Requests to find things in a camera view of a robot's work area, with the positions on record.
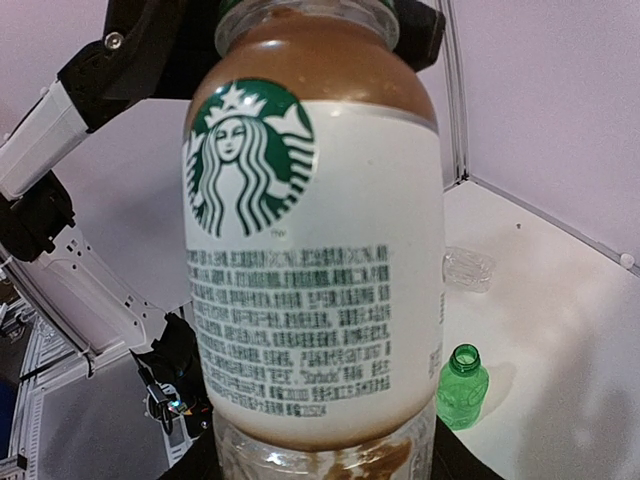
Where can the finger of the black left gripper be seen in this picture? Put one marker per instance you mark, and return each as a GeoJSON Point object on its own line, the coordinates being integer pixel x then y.
{"type": "Point", "coordinates": [422, 30]}

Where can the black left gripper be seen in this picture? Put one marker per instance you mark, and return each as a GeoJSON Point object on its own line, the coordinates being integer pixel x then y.
{"type": "Point", "coordinates": [167, 48]}

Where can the coffee bottle with dark cap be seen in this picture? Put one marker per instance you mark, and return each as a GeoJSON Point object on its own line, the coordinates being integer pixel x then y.
{"type": "Point", "coordinates": [313, 207]}

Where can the white blue bottle cap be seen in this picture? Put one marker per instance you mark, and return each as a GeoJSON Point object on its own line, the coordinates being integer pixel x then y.
{"type": "Point", "coordinates": [627, 260]}

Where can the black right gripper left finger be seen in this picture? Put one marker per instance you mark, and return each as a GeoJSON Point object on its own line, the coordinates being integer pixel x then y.
{"type": "Point", "coordinates": [200, 462]}

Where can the green plastic bottle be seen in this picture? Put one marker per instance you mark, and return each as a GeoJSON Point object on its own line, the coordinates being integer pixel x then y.
{"type": "Point", "coordinates": [463, 385]}

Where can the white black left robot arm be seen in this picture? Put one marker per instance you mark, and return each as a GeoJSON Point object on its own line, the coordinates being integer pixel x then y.
{"type": "Point", "coordinates": [33, 224]}

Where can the clear plastic bottle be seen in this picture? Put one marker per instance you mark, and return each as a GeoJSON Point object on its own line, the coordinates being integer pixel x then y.
{"type": "Point", "coordinates": [468, 270]}

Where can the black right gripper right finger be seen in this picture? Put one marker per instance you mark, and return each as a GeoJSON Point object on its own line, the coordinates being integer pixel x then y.
{"type": "Point", "coordinates": [453, 461]}

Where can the aluminium frame post left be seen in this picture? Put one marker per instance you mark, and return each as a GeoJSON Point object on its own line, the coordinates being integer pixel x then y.
{"type": "Point", "coordinates": [456, 93]}

